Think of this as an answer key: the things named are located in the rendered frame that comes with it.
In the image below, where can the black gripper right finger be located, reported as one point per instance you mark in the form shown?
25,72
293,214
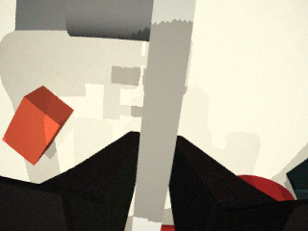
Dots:
206,196

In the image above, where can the orange-red box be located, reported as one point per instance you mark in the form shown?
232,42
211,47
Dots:
36,123

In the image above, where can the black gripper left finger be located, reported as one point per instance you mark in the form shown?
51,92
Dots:
93,196

